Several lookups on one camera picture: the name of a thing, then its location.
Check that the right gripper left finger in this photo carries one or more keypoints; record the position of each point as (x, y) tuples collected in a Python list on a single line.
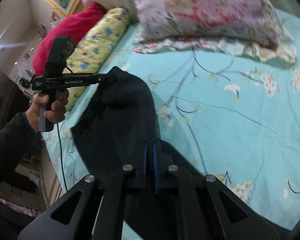
[(140, 163)]

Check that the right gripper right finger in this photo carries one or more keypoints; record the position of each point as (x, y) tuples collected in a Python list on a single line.
[(161, 162)]

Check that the black pants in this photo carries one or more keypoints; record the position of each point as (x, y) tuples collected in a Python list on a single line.
[(106, 138)]

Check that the black sleeved left forearm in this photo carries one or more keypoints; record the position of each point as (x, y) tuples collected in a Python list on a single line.
[(17, 138)]

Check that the yellow cartoon print pillow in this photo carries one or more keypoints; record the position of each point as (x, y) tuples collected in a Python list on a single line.
[(93, 49)]

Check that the red fleece blanket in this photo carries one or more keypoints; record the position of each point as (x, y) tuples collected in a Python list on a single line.
[(75, 26)]

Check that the turquoise floral bed sheet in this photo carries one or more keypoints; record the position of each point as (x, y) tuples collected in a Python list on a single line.
[(229, 116)]

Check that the purple pink floral pillow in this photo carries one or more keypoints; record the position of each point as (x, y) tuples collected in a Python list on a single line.
[(248, 28)]

